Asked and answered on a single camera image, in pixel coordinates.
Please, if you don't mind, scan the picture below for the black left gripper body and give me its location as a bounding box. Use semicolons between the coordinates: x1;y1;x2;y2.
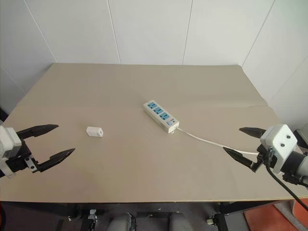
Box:
5;131;40;174

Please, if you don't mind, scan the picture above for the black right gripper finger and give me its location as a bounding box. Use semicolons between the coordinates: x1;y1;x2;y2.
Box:
222;146;257;169
238;127;268;140

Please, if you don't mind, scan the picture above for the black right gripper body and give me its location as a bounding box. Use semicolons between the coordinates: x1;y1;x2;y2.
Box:
249;145;275;173

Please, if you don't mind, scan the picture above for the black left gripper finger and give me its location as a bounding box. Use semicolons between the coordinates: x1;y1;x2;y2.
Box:
38;147;76;173
17;124;59;141

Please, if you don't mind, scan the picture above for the white power adapter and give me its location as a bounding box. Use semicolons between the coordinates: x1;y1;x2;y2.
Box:
85;126;104;138

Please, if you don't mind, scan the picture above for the white power strip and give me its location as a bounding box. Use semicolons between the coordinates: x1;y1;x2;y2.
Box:
143;101;180;135

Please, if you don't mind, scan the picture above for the grey rounded shape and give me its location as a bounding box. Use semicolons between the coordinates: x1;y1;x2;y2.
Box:
108;212;136;231
167;212;193;231

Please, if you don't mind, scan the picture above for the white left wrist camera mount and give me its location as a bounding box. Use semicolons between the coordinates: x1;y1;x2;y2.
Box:
0;126;23;179

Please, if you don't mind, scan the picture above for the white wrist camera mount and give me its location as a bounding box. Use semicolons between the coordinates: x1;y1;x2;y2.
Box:
0;126;23;179
260;124;299;174

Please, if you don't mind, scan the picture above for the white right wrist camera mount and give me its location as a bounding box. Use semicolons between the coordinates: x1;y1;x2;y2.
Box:
260;124;299;174

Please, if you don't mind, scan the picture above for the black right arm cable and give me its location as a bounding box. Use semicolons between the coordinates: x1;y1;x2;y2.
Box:
264;148;308;214

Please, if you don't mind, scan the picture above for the white power cable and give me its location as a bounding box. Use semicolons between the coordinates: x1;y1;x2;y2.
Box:
176;127;261;155

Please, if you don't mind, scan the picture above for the black table frame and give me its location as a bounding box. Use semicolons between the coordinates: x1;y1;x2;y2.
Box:
0;198;298;231

